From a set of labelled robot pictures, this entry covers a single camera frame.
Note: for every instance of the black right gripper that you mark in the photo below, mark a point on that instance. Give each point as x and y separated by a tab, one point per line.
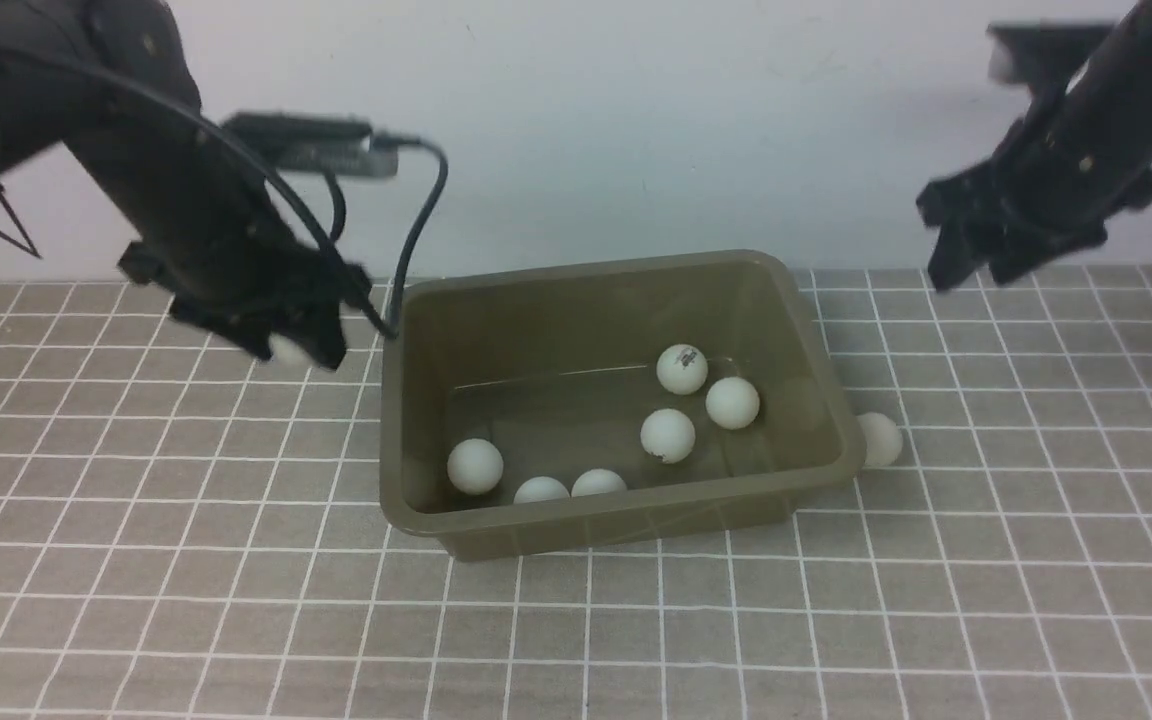
1052	188

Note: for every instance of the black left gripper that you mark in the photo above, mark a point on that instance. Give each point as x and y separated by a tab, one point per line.
245	290

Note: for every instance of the white printed ping-pong ball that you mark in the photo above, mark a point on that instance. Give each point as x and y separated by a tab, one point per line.
682	369
668	435

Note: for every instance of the olive green plastic bin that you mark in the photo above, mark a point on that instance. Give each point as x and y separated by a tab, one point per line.
556	367

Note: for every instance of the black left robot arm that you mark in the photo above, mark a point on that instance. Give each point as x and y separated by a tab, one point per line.
109	81

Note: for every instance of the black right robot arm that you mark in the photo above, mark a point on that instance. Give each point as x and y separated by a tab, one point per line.
1116	81

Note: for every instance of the grey checkered tablecloth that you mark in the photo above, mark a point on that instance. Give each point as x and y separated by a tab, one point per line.
187	535

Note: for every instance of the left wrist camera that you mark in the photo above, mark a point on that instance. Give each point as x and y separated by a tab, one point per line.
310	144

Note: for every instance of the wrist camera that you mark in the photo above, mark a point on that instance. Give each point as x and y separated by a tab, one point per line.
1040	55
310	144

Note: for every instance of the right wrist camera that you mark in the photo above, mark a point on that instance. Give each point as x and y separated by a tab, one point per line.
1040	55

